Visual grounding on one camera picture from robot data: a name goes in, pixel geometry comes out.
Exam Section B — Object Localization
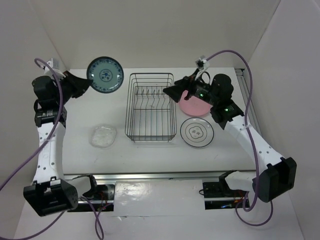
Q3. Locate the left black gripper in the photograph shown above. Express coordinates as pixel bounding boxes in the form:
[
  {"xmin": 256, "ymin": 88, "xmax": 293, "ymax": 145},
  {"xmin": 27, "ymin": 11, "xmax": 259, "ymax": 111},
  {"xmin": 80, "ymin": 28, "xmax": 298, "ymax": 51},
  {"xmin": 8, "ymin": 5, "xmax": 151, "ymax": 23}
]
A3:
[{"xmin": 54, "ymin": 70, "xmax": 93, "ymax": 105}]

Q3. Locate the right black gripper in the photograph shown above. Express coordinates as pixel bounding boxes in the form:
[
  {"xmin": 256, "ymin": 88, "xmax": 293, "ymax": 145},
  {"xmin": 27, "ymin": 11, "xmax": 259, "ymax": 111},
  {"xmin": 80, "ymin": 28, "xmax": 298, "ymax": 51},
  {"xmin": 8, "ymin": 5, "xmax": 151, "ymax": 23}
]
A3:
[{"xmin": 162, "ymin": 68, "xmax": 218, "ymax": 106}]

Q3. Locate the blue floral green plate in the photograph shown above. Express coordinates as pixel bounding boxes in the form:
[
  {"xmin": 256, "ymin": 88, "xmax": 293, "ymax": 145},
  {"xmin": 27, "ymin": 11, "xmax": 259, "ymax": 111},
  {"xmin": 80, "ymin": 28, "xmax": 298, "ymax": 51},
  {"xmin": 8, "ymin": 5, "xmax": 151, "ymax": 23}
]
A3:
[{"xmin": 86, "ymin": 56, "xmax": 125, "ymax": 94}]

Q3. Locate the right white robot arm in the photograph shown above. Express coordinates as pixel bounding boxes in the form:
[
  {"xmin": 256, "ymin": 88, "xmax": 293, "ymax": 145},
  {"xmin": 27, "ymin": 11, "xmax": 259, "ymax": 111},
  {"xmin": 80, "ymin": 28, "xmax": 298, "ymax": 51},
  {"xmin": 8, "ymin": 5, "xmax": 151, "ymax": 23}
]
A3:
[{"xmin": 163, "ymin": 73, "xmax": 297, "ymax": 203}]

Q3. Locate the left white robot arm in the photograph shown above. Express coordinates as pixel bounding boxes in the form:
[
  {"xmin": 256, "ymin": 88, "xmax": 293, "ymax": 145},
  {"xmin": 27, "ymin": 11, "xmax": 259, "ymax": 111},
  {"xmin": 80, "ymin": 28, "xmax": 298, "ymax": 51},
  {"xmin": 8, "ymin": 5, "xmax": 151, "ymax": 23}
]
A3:
[{"xmin": 23, "ymin": 71, "xmax": 99, "ymax": 217}]

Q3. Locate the pink plastic plate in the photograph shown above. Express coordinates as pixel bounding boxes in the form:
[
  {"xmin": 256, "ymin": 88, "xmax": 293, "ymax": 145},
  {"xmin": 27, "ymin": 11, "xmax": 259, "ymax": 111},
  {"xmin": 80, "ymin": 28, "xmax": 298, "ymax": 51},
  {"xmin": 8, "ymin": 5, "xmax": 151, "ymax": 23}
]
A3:
[{"xmin": 178, "ymin": 90, "xmax": 212, "ymax": 117}]

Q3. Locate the white plate dark rim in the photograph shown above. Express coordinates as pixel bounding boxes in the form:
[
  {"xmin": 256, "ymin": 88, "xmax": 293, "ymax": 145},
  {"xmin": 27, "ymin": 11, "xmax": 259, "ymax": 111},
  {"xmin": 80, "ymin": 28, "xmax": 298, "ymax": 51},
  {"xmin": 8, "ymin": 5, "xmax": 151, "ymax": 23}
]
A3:
[{"xmin": 179, "ymin": 117, "xmax": 215, "ymax": 148}]

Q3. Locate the clear glass plate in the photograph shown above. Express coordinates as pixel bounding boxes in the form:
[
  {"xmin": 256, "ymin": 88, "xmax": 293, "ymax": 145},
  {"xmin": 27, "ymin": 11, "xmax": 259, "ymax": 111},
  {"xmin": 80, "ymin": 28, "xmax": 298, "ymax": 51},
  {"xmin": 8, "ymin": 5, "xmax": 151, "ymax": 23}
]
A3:
[{"xmin": 89, "ymin": 125, "xmax": 117, "ymax": 149}]

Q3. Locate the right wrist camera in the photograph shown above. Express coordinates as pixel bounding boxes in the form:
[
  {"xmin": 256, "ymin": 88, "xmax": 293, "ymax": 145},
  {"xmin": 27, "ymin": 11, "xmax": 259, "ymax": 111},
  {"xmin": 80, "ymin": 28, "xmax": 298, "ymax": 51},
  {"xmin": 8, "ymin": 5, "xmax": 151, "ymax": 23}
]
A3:
[{"xmin": 195, "ymin": 56, "xmax": 210, "ymax": 75}]

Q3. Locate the dark wire dish rack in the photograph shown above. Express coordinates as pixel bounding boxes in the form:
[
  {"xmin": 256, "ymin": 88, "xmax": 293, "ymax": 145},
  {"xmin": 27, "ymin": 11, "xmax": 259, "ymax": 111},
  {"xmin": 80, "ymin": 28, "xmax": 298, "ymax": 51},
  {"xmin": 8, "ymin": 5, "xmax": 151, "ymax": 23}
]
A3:
[{"xmin": 124, "ymin": 72, "xmax": 177, "ymax": 143}]

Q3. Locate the aluminium front rail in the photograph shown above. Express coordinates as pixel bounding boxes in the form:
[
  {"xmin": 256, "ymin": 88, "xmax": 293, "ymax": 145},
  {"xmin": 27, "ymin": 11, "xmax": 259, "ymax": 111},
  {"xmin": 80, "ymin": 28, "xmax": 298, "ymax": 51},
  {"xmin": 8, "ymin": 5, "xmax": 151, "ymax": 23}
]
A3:
[{"xmin": 62, "ymin": 169, "xmax": 258, "ymax": 183}]

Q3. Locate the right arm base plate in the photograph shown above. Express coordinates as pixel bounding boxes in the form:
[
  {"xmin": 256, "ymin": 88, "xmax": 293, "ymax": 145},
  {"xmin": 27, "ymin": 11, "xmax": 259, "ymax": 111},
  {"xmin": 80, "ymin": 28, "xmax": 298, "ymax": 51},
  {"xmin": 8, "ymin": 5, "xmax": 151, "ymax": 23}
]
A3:
[{"xmin": 198, "ymin": 182, "xmax": 246, "ymax": 210}]

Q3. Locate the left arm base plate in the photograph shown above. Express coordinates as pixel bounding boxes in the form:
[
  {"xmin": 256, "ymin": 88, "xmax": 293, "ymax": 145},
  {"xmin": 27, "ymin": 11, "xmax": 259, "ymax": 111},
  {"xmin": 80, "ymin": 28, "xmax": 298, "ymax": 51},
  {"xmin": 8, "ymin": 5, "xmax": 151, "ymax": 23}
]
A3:
[{"xmin": 68, "ymin": 183, "xmax": 116, "ymax": 213}]

